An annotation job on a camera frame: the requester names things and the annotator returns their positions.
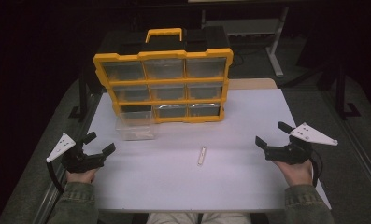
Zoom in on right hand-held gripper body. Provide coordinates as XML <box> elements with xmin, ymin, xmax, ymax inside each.
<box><xmin>263</xmin><ymin>121</ymin><xmax>339</xmax><ymax>166</ymax></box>

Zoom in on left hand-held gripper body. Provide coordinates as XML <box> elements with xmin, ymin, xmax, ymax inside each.
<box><xmin>45</xmin><ymin>133</ymin><xmax>108</xmax><ymax>175</ymax></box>

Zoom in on clear plastic drawer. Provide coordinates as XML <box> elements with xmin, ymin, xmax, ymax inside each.
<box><xmin>115</xmin><ymin>110</ymin><xmax>156</xmax><ymax>142</ymax></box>

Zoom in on small white strip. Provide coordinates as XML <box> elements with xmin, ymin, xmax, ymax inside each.
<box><xmin>196</xmin><ymin>146</ymin><xmax>208</xmax><ymax>167</ymax></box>

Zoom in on yellow black drawer organizer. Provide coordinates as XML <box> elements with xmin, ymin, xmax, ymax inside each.
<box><xmin>93</xmin><ymin>27</ymin><xmax>235</xmax><ymax>124</ymax></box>

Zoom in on person's left hand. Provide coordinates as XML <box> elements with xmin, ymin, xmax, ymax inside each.
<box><xmin>65</xmin><ymin>168</ymin><xmax>99</xmax><ymax>185</ymax></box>

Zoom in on person's right hand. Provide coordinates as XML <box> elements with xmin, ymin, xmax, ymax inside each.
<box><xmin>273</xmin><ymin>159</ymin><xmax>314</xmax><ymax>188</ymax></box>

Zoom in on black metal stand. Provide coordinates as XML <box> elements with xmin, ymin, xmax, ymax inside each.
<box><xmin>68</xmin><ymin>60</ymin><xmax>104</xmax><ymax>119</ymax></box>
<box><xmin>282</xmin><ymin>57</ymin><xmax>363</xmax><ymax>121</ymax></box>

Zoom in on beige wooden board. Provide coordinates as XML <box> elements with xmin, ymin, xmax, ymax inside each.
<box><xmin>227</xmin><ymin>77</ymin><xmax>278</xmax><ymax>91</ymax></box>

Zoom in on person's legs beige pants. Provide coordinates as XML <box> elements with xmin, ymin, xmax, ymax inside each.
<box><xmin>145</xmin><ymin>212</ymin><xmax>252</xmax><ymax>224</ymax></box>

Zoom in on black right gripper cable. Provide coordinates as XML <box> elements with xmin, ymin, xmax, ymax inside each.
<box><xmin>309</xmin><ymin>150</ymin><xmax>324</xmax><ymax>188</ymax></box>

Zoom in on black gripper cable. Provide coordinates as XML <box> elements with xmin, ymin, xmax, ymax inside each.
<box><xmin>309</xmin><ymin>150</ymin><xmax>324</xmax><ymax>188</ymax></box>
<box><xmin>46</xmin><ymin>161</ymin><xmax>65</xmax><ymax>194</ymax></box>

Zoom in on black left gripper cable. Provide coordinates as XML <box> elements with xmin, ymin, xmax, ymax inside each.
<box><xmin>46</xmin><ymin>161</ymin><xmax>65</xmax><ymax>194</ymax></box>

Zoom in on metal rail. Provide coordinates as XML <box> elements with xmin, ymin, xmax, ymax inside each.
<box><xmin>33</xmin><ymin>92</ymin><xmax>104</xmax><ymax>224</ymax></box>
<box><xmin>324</xmin><ymin>91</ymin><xmax>371</xmax><ymax>194</ymax></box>

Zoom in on white metal desk frame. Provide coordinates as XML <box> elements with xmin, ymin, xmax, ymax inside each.
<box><xmin>201</xmin><ymin>6</ymin><xmax>291</xmax><ymax>78</ymax></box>

